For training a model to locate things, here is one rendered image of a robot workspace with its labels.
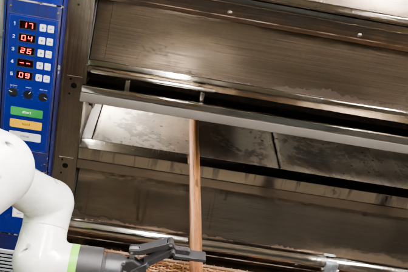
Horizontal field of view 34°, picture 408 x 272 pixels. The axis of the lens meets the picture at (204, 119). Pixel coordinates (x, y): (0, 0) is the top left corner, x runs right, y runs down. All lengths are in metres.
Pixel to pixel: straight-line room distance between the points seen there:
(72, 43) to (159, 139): 0.44
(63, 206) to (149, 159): 0.54
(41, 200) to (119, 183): 0.64
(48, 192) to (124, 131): 0.70
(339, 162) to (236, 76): 0.54
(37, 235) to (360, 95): 0.97
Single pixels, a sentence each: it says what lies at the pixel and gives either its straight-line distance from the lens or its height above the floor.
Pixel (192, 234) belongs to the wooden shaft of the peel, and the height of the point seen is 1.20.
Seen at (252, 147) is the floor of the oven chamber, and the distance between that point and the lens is 2.19.
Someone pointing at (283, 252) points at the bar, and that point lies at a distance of 1.74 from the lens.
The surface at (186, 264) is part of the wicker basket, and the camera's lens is 2.16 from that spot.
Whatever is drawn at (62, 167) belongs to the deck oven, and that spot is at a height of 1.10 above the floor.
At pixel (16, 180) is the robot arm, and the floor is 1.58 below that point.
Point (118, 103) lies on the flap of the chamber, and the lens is 1.77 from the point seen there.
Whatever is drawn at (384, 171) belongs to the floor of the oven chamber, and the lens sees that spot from 2.27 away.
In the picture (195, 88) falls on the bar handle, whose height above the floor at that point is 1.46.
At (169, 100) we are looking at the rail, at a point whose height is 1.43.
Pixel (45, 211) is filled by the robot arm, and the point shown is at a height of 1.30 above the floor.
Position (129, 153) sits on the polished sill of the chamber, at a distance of 2.01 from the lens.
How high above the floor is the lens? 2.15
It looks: 25 degrees down
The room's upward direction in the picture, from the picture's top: 11 degrees clockwise
